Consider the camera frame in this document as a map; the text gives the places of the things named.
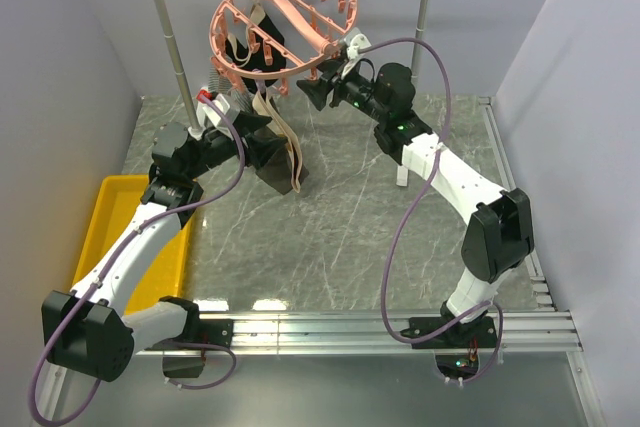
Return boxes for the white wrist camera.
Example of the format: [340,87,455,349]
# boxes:
[344,28,371,68]
[196,89,240,139]

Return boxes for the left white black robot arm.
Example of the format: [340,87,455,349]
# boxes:
[40,112,285,382]

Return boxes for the pink round clip hanger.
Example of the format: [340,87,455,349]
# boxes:
[209,0,358,95]

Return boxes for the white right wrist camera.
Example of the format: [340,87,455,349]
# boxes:
[344,28,371,68]

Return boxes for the dark grey boxer briefs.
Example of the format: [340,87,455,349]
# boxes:
[252,91,309,195]

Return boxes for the aluminium table edge rail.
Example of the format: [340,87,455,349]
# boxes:
[53,310,584,356]

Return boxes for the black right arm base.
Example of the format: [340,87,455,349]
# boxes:
[411,312,504,387]

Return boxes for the aluminium right side rail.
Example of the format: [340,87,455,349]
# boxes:
[477,95,557,309]

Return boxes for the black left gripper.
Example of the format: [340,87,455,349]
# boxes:
[185,111,288,180]

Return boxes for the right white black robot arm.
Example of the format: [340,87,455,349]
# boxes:
[296,60,534,347]

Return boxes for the yellow plastic tray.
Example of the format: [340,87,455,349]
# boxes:
[73,175,193,314]

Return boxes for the grey striped underwear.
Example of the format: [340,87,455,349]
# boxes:
[207,65,252,112]

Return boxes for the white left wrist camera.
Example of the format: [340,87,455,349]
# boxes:
[196,89,240,139]

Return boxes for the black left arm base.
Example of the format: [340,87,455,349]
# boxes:
[160,319,237,391]

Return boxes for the black hanging underwear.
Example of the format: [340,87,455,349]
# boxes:
[224,3,287,73]

